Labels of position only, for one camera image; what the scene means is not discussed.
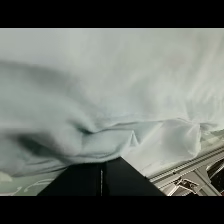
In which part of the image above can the silver frame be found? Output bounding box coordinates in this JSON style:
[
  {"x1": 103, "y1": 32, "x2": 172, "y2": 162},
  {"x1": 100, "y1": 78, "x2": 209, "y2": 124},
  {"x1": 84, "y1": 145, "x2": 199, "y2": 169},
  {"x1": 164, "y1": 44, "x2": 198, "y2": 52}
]
[{"x1": 147, "y1": 142, "x2": 224, "y2": 197}]

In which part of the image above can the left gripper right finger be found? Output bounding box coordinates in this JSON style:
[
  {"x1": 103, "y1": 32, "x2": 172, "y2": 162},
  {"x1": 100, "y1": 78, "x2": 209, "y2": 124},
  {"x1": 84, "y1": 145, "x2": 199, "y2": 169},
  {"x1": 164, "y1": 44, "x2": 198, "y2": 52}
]
[{"x1": 100, "y1": 156, "x2": 166, "y2": 197}]

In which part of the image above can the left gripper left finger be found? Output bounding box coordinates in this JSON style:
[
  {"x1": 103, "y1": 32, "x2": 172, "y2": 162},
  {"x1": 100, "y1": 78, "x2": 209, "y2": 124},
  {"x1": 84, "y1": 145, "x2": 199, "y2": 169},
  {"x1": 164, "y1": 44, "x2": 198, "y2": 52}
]
[{"x1": 37, "y1": 161, "x2": 107, "y2": 197}]

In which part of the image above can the light blue shirt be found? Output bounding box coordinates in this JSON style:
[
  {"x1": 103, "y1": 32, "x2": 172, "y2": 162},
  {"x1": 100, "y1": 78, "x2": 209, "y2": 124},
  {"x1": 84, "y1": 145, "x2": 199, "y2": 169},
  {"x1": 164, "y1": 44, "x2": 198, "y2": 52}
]
[{"x1": 0, "y1": 28, "x2": 224, "y2": 179}]

